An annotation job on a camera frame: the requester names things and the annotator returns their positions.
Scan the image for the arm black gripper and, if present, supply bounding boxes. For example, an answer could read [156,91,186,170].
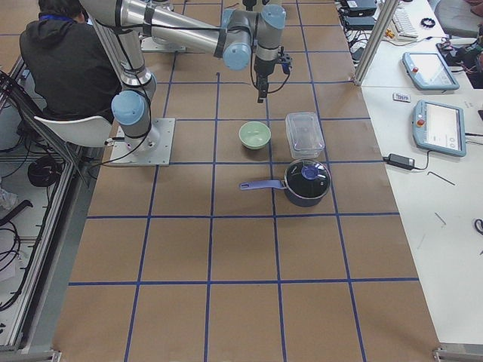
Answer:
[254,56,275,103]

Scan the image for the green bowl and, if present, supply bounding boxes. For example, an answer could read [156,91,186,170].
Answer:
[238,121,272,150]

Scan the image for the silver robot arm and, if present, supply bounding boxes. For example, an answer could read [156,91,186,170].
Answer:
[82,0,291,166]

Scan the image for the clear plastic food container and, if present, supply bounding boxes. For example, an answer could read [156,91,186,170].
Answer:
[285,112,325,159]

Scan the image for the blue pot with glass lid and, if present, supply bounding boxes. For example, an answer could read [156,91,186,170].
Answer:
[239,159,331,207]

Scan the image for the black power adapter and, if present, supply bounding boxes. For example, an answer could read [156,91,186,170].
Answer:
[383,153,415,170]

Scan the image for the upper teach pendant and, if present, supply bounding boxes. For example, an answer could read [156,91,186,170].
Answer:
[401,52,460,91]

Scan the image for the teach pendant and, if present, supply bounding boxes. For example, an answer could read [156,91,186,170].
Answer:
[412,100,466,157]
[401,52,460,91]

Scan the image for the white chair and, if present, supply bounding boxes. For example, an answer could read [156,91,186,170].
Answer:
[34,115,112,147]

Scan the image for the lower teach pendant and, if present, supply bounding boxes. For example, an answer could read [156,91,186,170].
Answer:
[412,100,466,157]

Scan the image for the person in black hoodie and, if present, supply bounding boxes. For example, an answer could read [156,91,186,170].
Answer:
[20,1,122,122]

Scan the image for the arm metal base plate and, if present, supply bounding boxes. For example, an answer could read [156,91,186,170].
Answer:
[109,118,175,167]

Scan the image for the aluminium frame post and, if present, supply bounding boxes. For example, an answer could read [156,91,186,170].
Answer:
[353,0,399,86]

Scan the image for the coiled black cables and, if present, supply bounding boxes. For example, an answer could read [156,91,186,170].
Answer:
[26,154,61,189]

